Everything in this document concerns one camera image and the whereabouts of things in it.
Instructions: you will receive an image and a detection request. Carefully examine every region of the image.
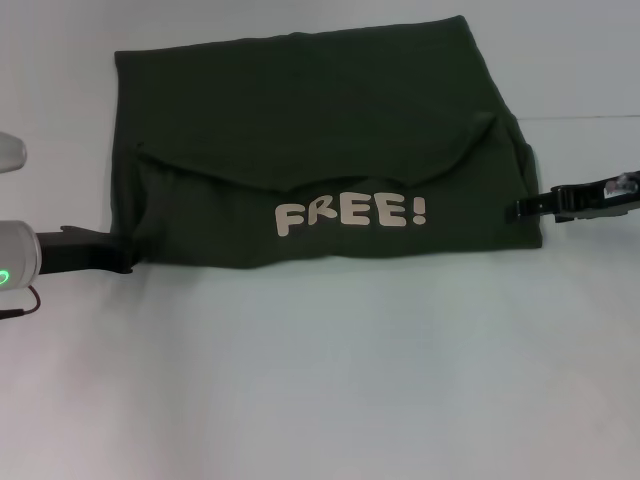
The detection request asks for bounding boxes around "left arm cable with plug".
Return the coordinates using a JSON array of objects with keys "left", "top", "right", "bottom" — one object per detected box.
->
[{"left": 0, "top": 285, "right": 45, "bottom": 322}]

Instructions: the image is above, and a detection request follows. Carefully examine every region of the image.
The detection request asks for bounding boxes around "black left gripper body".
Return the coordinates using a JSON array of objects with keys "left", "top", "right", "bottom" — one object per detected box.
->
[{"left": 33, "top": 225, "right": 136, "bottom": 277}]

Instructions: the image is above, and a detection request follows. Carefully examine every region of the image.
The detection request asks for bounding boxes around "dark green shirt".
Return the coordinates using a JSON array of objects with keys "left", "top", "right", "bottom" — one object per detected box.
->
[{"left": 107, "top": 15, "right": 545, "bottom": 271}]

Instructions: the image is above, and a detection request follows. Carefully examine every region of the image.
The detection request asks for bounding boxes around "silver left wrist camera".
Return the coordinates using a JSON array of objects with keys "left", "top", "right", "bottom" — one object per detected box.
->
[{"left": 0, "top": 131, "right": 29, "bottom": 175}]

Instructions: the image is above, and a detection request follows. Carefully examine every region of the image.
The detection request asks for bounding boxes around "right gripper silver connector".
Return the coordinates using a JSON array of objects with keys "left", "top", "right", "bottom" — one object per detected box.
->
[{"left": 603, "top": 171, "right": 640, "bottom": 197}]

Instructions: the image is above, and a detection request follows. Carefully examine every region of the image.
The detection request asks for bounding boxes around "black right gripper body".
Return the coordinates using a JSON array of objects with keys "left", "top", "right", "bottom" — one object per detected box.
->
[{"left": 552, "top": 169, "right": 640, "bottom": 225}]

